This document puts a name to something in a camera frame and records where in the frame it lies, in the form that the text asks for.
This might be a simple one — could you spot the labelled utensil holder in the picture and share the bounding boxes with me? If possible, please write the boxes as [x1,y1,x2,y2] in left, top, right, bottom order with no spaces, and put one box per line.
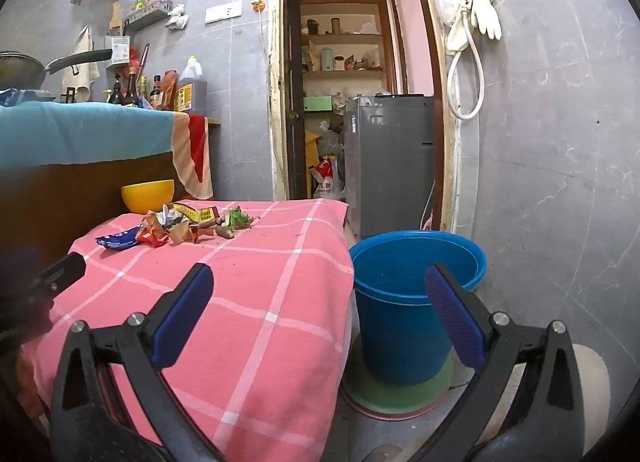
[106,35,132,68]

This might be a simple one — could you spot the dark blue snack wrapper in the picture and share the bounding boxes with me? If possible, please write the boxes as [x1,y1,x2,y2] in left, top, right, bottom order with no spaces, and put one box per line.
[95,226,143,250]

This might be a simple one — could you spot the torn yellow brown carton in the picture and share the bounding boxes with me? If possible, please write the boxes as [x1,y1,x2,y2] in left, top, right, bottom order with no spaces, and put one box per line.
[172,202,224,230]

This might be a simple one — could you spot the dark wooden door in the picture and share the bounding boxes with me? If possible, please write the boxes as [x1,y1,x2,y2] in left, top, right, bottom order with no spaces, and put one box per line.
[284,0,308,200]

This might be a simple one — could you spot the cream rubber gloves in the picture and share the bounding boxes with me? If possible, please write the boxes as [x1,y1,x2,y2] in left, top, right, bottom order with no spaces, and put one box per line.
[457,0,502,40]

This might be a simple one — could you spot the orange packet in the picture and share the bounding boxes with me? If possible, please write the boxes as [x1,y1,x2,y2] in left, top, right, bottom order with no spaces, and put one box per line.
[161,70,180,112]

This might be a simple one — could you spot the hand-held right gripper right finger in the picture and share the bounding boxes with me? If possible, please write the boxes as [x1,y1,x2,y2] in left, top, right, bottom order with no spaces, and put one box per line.
[410,263,586,462]

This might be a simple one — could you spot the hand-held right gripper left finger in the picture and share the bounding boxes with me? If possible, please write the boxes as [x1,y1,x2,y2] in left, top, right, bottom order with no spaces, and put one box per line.
[49,263,232,462]

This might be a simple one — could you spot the white power cable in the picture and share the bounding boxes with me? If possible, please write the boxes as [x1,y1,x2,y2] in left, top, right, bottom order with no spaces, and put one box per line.
[422,179,436,230]

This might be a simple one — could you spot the white wall socket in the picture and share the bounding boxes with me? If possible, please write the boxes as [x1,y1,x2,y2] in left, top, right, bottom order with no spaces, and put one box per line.
[204,0,243,24]

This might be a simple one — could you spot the grey washing machine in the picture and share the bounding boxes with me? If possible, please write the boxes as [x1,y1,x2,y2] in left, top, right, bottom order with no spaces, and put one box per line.
[343,95,436,239]

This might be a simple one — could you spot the green wrapper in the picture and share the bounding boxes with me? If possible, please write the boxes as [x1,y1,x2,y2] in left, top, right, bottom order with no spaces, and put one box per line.
[222,207,256,232]

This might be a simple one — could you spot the colourful printed towel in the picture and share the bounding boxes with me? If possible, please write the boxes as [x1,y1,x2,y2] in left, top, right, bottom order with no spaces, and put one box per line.
[0,101,214,268]

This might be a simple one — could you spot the white hose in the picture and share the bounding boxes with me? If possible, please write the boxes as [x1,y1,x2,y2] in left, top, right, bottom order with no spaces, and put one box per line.
[446,7,487,120]

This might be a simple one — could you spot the grey wall shelf with packets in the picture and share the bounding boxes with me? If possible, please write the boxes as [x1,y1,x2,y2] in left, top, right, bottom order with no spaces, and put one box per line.
[122,0,173,28]

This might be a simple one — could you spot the pink checked cloth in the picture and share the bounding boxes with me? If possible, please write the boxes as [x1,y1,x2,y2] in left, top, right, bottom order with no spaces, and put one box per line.
[22,199,356,462]

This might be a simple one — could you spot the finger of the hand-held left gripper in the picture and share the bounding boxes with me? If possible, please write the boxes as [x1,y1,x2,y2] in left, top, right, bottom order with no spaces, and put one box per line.
[30,252,87,295]

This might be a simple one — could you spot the yellow bowl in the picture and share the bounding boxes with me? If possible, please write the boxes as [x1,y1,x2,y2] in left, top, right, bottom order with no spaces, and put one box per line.
[121,179,176,214]

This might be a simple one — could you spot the yellow bag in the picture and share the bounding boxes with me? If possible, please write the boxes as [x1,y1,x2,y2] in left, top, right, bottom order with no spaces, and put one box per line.
[305,129,323,180]

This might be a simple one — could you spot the tall dark sauce bottle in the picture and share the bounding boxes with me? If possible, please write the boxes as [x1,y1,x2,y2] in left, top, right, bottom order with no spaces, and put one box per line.
[125,65,141,107]

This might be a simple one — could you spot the blue plastic bucket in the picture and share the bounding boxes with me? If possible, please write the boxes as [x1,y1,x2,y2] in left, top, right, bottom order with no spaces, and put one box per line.
[348,229,487,386]

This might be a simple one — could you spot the beige hanging towel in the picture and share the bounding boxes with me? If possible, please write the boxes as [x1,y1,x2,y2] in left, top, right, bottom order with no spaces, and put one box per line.
[61,25,101,102]

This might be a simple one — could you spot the red orange wrapper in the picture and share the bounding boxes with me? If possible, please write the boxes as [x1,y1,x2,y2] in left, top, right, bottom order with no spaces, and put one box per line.
[136,212,201,247]

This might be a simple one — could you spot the white crumpled bag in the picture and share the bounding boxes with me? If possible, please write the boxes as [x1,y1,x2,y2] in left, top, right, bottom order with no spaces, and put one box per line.
[166,2,190,30]

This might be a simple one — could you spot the white red sack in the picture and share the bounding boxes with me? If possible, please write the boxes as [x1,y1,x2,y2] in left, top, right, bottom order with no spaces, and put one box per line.
[311,156,346,200]

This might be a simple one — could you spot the black frying pan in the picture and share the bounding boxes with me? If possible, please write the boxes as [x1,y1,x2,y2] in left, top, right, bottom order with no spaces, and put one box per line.
[0,49,113,90]

